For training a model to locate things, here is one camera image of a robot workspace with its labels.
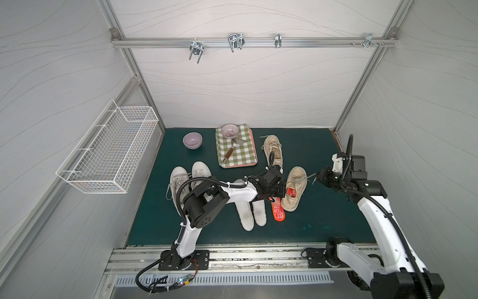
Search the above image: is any white insole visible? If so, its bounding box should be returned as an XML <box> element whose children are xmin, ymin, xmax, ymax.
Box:
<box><xmin>252</xmin><ymin>200</ymin><xmax>267</xmax><ymax>227</ymax></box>
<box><xmin>235</xmin><ymin>201</ymin><xmax>255</xmax><ymax>232</ymax></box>

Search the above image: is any red patterned insole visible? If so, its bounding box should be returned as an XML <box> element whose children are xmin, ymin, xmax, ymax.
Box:
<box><xmin>286</xmin><ymin>188</ymin><xmax>297</xmax><ymax>198</ymax></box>
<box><xmin>270</xmin><ymin>198</ymin><xmax>286</xmax><ymax>222</ymax></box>

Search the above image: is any beige sneaker one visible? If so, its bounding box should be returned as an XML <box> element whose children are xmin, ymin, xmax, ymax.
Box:
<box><xmin>281</xmin><ymin>166</ymin><xmax>315</xmax><ymax>212</ymax></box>
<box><xmin>261</xmin><ymin>135</ymin><xmax>284</xmax><ymax>172</ymax></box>

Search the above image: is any white sneaker with laces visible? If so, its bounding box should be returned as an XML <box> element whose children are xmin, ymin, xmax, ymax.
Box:
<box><xmin>167</xmin><ymin>166</ymin><xmax>190</xmax><ymax>216</ymax></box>

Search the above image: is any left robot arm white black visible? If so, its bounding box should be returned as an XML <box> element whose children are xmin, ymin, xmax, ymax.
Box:
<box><xmin>174</xmin><ymin>165</ymin><xmax>285</xmax><ymax>259</ymax></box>

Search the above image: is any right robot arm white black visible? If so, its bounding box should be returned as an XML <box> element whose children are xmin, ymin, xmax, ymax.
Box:
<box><xmin>316</xmin><ymin>153</ymin><xmax>445</xmax><ymax>299</ymax></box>

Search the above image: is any green white checkered cloth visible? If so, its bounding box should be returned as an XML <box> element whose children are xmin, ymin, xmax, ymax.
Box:
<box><xmin>215</xmin><ymin>123</ymin><xmax>258</xmax><ymax>168</ymax></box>

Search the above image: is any pink tray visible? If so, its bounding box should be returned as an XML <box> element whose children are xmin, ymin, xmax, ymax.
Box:
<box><xmin>223</xmin><ymin>128</ymin><xmax>259</xmax><ymax>169</ymax></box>

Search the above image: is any pink speckled bowl on cloth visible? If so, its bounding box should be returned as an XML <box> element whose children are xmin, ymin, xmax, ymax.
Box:
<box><xmin>220</xmin><ymin>124</ymin><xmax>240</xmax><ymax>139</ymax></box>

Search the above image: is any purple bowl on table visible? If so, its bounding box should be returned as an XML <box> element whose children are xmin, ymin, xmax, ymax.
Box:
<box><xmin>182</xmin><ymin>132</ymin><xmax>203</xmax><ymax>150</ymax></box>

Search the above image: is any white vent strip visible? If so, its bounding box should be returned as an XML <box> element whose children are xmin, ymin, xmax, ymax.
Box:
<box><xmin>115</xmin><ymin>271</ymin><xmax>334</xmax><ymax>288</ymax></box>

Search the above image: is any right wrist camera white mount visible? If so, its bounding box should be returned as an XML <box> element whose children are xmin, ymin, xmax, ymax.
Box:
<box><xmin>332</xmin><ymin>153</ymin><xmax>344</xmax><ymax>173</ymax></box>

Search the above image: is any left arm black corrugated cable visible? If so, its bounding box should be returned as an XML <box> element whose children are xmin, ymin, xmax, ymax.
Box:
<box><xmin>175</xmin><ymin>176</ymin><xmax>248</xmax><ymax>225</ymax></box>

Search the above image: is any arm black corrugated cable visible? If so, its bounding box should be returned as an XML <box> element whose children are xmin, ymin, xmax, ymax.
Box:
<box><xmin>339</xmin><ymin>133</ymin><xmax>434</xmax><ymax>299</ymax></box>
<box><xmin>175</xmin><ymin>176</ymin><xmax>248</xmax><ymax>225</ymax></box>

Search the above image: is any metal spatula wooden handle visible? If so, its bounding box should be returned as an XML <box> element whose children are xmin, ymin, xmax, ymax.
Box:
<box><xmin>222</xmin><ymin>137</ymin><xmax>246</xmax><ymax>163</ymax></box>

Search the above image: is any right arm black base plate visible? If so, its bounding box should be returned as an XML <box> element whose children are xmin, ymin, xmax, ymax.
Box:
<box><xmin>301</xmin><ymin>247</ymin><xmax>341</xmax><ymax>269</ymax></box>

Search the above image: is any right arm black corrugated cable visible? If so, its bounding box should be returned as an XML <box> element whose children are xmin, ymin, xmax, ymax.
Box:
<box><xmin>339</xmin><ymin>133</ymin><xmax>434</xmax><ymax>299</ymax></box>

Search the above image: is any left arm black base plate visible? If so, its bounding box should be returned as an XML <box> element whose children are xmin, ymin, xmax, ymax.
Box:
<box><xmin>158</xmin><ymin>250</ymin><xmax>210</xmax><ymax>271</ymax></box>

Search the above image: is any metal hook bracket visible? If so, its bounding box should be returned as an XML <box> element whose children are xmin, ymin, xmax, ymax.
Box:
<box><xmin>189</xmin><ymin>39</ymin><xmax>204</xmax><ymax>63</ymax></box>
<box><xmin>275</xmin><ymin>33</ymin><xmax>282</xmax><ymax>49</ymax></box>
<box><xmin>227</xmin><ymin>33</ymin><xmax>245</xmax><ymax>52</ymax></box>
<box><xmin>351</xmin><ymin>34</ymin><xmax>385</xmax><ymax>49</ymax></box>

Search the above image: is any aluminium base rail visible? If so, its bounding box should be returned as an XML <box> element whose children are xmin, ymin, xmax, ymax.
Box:
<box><xmin>103</xmin><ymin>242</ymin><xmax>412</xmax><ymax>275</ymax></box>

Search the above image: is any white wire basket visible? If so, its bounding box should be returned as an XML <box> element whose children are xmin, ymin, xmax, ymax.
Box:
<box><xmin>56</xmin><ymin>100</ymin><xmax>159</xmax><ymax>194</ymax></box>

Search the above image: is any aluminium cross rail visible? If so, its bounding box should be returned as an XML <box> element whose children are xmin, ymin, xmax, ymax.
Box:
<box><xmin>112</xmin><ymin>36</ymin><xmax>399</xmax><ymax>49</ymax></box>

